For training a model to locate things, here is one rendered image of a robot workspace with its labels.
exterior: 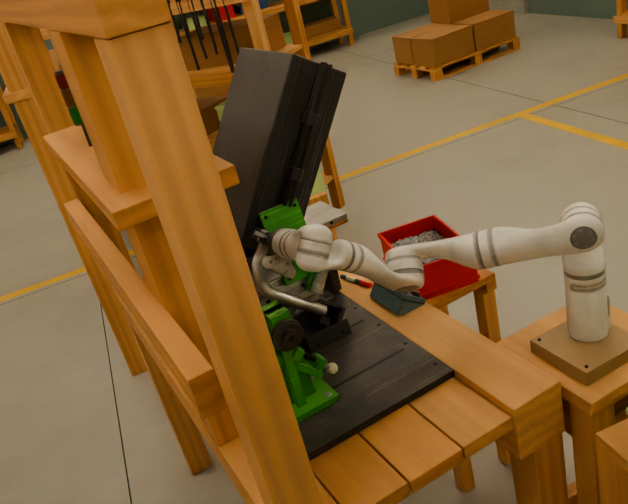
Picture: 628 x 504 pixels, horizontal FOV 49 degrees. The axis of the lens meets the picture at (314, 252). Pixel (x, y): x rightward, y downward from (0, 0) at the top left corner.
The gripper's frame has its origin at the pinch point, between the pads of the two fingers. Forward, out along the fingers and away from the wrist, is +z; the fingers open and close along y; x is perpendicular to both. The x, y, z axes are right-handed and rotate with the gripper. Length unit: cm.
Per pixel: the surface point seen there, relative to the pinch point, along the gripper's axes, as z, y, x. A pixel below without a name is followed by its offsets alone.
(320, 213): 21.7, -19.5, -16.3
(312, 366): -19.0, -16.4, 24.6
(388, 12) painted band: 818, -315, -492
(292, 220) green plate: 2.9, -5.3, -8.1
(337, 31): 776, -236, -401
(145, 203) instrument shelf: -39, 38, 7
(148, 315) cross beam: -24.0, 25.8, 26.7
